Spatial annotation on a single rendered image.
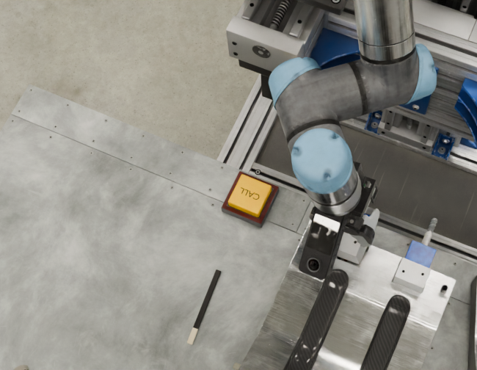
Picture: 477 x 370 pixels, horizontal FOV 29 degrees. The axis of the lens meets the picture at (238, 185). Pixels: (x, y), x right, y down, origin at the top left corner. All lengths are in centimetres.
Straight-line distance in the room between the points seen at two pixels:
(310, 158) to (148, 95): 157
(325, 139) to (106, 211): 63
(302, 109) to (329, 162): 9
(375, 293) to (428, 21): 50
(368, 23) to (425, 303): 53
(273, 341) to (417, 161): 98
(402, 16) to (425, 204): 117
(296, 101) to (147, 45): 159
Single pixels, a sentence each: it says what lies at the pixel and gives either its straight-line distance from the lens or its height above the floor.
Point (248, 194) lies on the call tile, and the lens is 164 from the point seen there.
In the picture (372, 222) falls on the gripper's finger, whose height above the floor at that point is 99.
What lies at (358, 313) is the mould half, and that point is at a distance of 153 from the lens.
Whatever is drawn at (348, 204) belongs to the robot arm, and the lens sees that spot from 128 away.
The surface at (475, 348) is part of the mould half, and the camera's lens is 156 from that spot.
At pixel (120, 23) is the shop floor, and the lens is 285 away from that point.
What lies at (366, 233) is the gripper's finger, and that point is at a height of 105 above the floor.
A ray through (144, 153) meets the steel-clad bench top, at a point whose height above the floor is 80.
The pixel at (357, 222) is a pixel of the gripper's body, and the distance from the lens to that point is 138.
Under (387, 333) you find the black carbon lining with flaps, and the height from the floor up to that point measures 88.
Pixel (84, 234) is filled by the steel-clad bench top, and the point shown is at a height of 80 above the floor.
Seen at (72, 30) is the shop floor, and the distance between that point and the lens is 287.
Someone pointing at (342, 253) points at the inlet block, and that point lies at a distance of 151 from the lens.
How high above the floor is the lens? 236
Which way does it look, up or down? 67 degrees down
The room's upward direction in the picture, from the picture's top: 8 degrees counter-clockwise
